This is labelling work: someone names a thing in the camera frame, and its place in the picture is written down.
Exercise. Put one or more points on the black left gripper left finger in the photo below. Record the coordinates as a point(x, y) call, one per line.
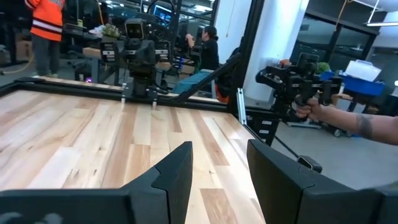
point(168, 186)

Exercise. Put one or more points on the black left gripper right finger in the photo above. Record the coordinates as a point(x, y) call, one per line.
point(280, 186)

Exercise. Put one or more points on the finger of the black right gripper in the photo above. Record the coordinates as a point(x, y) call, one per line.
point(154, 99)
point(123, 93)

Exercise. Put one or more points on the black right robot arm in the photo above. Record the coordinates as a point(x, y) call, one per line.
point(161, 51)

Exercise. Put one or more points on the person's forearm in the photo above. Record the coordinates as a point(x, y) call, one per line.
point(360, 124)

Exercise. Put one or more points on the seated person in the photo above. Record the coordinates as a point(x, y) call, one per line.
point(208, 53)

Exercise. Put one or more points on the person's hand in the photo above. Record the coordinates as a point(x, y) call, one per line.
point(309, 109)

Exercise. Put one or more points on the person in orange vest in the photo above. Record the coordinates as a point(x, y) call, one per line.
point(46, 28)

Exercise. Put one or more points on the green background plant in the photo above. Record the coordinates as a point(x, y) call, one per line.
point(323, 67)

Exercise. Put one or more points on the blue storage bin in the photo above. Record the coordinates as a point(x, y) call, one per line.
point(360, 87)

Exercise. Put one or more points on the white building column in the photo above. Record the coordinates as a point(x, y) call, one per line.
point(273, 37)

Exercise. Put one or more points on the white plastic container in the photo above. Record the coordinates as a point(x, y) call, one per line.
point(363, 70)

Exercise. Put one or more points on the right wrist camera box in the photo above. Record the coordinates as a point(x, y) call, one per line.
point(135, 28)

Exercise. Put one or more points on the black metal table frame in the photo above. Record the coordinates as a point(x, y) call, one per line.
point(202, 104)

